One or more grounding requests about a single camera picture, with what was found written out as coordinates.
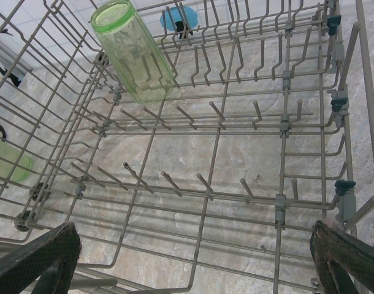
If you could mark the aluminium frame post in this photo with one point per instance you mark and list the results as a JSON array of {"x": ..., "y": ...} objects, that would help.
[{"x": 9, "y": 53}]

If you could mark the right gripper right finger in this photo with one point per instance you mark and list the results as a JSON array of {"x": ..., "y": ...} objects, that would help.
[{"x": 346, "y": 263}]

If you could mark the blue disc shark sticker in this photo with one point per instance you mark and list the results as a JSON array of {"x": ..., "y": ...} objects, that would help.
[{"x": 3, "y": 30}]

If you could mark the green plastic cup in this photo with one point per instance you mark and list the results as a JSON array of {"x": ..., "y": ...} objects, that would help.
[{"x": 128, "y": 52}]

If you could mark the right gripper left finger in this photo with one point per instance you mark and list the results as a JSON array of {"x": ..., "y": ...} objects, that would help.
[{"x": 36, "y": 266}]

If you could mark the short green glass cup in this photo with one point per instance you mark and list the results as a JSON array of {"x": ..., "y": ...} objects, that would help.
[{"x": 9, "y": 162}]

